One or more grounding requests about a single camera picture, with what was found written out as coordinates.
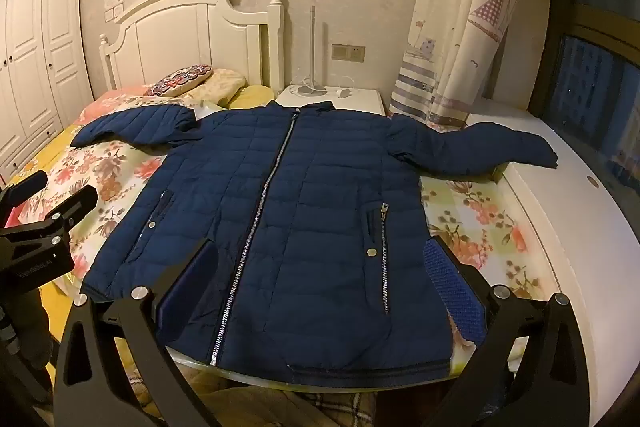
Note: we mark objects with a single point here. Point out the wall socket plate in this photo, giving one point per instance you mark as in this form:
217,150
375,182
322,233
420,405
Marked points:
348,52

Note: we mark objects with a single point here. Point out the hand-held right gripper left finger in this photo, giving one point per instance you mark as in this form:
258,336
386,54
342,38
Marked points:
192,277

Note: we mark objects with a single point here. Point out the dark framed window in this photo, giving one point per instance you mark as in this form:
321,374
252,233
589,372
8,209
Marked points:
590,82

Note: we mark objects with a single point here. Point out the yellow pillow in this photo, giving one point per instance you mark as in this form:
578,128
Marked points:
254,96

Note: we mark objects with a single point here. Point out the white wardrobe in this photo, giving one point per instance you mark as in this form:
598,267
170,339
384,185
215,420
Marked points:
30,57

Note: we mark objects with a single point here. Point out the navy quilted jacket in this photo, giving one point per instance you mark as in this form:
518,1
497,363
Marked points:
300,232

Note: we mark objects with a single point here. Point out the white window platform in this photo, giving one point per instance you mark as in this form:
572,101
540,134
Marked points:
565,217

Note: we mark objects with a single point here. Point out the white wooden headboard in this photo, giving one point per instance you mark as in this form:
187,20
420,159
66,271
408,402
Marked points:
200,37

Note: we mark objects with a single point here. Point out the embroidered round cushion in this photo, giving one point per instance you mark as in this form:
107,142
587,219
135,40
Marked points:
177,79

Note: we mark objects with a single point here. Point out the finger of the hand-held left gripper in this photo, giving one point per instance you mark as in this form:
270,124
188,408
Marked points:
75,202
27,184

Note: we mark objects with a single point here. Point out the floral bedsheet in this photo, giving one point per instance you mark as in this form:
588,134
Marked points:
120,167

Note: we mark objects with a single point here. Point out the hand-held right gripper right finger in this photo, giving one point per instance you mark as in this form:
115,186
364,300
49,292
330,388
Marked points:
450,292

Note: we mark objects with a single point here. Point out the cream floral pillow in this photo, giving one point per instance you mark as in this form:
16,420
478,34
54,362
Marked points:
222,83

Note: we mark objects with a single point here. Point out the slim table lamp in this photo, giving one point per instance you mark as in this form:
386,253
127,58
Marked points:
313,47

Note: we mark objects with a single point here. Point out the white charger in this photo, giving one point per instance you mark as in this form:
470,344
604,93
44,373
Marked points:
343,93

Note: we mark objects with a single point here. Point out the striped cream curtain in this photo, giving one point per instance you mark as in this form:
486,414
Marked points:
465,32

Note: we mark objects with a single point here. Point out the white nightstand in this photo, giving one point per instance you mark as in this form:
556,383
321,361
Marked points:
362,99

